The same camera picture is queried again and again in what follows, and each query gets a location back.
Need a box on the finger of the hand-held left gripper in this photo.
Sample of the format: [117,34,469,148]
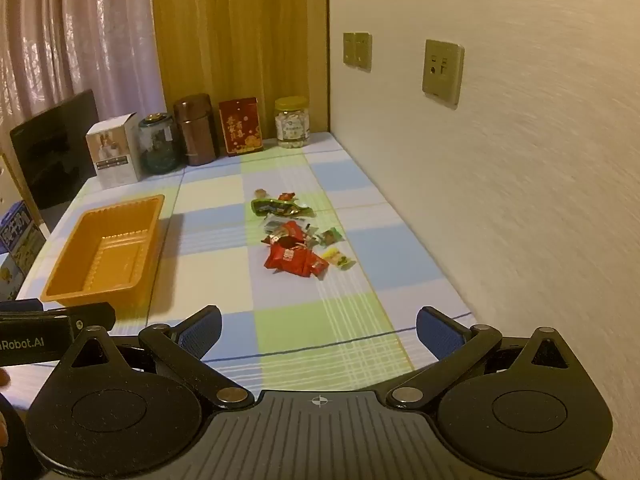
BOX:
[0,299,45,314]
[42,302,117,332]

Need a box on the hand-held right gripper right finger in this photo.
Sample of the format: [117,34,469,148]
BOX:
[386,306,583,408]

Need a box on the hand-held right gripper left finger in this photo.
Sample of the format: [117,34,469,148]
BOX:
[57,305,255,408]

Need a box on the orange plastic tray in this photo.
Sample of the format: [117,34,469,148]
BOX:
[40,194,166,306]

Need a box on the yellow snack packet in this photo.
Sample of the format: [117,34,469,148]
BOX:
[322,247,356,270]

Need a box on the dark red foil packet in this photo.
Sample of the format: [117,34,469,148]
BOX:
[272,220,315,250]

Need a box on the light blue printed carton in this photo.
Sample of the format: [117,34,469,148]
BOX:
[0,252,26,301]

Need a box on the black flat screen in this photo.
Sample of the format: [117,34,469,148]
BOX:
[10,89,99,233]

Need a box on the white product box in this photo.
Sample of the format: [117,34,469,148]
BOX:
[85,112,143,190]

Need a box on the teal glass jar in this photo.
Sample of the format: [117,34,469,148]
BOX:
[137,112,182,175]

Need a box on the brown metal canister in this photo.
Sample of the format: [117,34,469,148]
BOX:
[173,93,219,167]

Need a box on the red printed box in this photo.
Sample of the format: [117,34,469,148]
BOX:
[218,97,265,157]

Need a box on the clear jar with yellow lid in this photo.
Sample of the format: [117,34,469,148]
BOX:
[274,96,311,149]

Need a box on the pink curtain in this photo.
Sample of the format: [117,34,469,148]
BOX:
[0,0,168,171]

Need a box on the yellow curtain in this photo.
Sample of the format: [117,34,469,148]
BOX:
[150,0,331,141]

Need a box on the wall socket plate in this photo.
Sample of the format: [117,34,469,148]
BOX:
[422,39,465,109]

